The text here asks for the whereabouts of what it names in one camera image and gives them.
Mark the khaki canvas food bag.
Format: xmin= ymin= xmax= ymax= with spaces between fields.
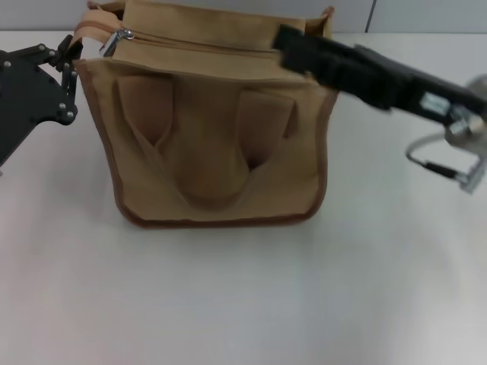
xmin=74 ymin=0 xmax=339 ymax=229

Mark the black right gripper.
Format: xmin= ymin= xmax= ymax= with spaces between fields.
xmin=272 ymin=24 xmax=479 ymax=123

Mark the silver metal zipper pull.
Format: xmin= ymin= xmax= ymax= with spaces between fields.
xmin=99 ymin=28 xmax=135 ymax=58

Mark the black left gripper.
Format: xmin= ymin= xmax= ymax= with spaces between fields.
xmin=0 ymin=34 xmax=84 ymax=168

